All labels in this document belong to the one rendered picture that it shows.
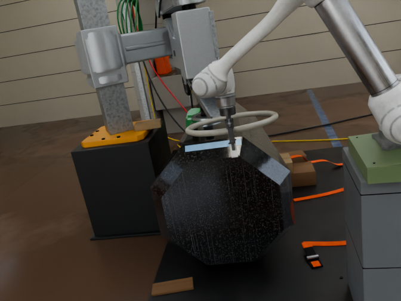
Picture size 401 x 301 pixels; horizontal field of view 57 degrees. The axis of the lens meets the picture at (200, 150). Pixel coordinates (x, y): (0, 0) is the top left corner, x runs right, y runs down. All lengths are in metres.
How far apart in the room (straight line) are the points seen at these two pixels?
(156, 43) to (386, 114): 2.00
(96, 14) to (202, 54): 0.85
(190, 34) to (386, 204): 1.50
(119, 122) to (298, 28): 5.03
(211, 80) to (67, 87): 7.20
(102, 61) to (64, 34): 5.65
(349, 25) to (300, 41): 5.99
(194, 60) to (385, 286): 1.62
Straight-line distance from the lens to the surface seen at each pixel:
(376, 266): 1.77
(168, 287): 2.37
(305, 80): 7.47
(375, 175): 1.53
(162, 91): 5.41
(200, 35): 2.44
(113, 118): 2.92
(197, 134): 1.80
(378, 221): 1.65
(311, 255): 2.44
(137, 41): 2.96
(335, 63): 7.49
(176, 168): 2.12
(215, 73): 1.51
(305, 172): 3.30
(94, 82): 2.83
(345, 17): 1.39
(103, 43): 2.79
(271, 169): 2.12
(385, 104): 1.42
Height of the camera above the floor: 1.46
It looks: 18 degrees down
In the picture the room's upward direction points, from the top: 10 degrees counter-clockwise
